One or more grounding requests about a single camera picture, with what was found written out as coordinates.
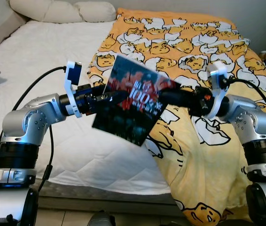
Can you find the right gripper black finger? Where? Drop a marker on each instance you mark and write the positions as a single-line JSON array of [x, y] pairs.
[[177, 98]]

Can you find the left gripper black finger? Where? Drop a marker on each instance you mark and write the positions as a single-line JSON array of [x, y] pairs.
[[114, 97]]

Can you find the dark red magazine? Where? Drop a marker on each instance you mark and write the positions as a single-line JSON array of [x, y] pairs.
[[128, 122]]

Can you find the yellow cartoon egg blanket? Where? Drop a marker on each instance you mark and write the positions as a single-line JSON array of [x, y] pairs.
[[194, 155]]

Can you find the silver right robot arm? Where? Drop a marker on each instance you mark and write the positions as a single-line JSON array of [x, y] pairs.
[[250, 117]]

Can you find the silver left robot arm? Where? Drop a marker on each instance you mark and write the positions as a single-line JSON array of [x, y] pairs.
[[29, 117]]

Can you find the white quilted mattress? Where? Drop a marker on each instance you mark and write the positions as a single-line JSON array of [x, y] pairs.
[[29, 61]]

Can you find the small brown figure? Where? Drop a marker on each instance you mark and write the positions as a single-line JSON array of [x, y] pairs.
[[265, 57]]

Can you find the short cream bolster pillow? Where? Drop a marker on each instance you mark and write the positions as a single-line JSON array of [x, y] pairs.
[[95, 12]]

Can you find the grey bed base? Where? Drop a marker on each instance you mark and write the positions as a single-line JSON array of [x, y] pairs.
[[100, 195]]

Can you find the long cream bolster pillow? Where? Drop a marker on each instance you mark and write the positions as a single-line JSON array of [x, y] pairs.
[[43, 10]]

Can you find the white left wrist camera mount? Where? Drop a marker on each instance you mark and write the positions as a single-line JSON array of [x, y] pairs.
[[72, 73]]

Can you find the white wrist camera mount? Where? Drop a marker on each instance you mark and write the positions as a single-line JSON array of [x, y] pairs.
[[72, 73], [216, 75]]

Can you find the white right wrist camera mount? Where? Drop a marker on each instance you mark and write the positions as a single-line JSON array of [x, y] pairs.
[[216, 75]]

